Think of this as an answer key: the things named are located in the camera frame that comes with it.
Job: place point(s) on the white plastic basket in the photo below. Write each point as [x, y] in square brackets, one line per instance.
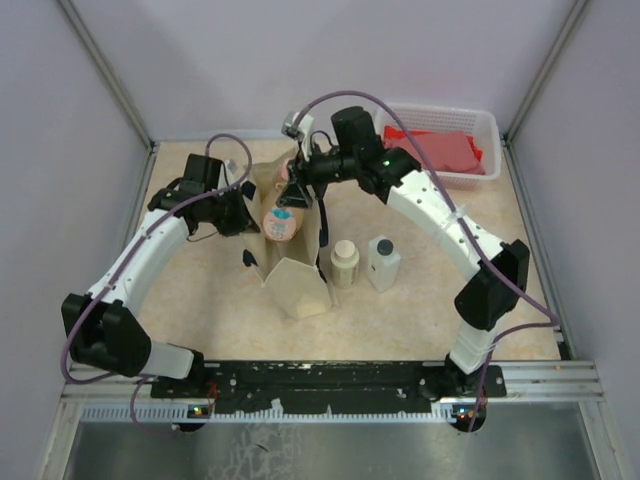
[479, 126]

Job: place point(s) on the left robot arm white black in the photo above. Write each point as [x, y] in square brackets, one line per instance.
[101, 325]

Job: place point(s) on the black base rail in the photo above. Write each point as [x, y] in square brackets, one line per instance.
[351, 387]

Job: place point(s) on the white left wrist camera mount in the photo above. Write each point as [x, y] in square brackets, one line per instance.
[230, 172]

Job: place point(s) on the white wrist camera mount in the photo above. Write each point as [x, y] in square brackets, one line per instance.
[300, 131]
[230, 172]

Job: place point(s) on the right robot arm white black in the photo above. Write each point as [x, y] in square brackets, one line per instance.
[496, 271]

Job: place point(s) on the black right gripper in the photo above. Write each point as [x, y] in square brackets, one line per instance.
[301, 170]

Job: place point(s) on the red cloth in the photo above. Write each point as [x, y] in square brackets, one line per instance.
[452, 152]

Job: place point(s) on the white bottle grey cap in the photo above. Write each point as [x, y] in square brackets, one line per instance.
[383, 261]

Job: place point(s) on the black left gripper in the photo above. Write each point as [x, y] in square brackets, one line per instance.
[243, 220]

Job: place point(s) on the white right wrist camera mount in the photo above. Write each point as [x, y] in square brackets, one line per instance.
[300, 131]

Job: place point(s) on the orange lotion bottle pink cap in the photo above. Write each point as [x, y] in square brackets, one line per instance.
[280, 224]

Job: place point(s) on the beige canvas tote bag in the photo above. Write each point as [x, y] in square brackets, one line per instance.
[290, 270]

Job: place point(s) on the beige bottle beige cap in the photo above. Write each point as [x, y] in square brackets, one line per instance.
[344, 263]

